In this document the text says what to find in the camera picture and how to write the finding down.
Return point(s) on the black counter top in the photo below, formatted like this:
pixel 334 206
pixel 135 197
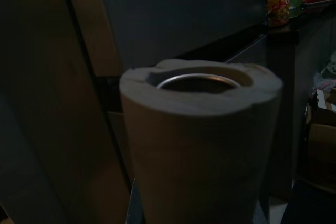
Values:
pixel 294 28

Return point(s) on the dark grey refrigerator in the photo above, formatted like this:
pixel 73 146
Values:
pixel 178 11

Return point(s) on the yellow snack bag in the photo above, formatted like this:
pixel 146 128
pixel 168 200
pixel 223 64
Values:
pixel 278 7

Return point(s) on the broom with white head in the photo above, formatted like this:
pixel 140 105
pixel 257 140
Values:
pixel 199 134

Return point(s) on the brown wooden panel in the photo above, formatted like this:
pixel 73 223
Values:
pixel 52 90

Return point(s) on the green bowl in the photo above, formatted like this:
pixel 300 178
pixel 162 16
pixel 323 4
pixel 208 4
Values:
pixel 298 1

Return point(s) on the large brown cardboard box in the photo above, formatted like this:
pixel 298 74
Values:
pixel 323 140

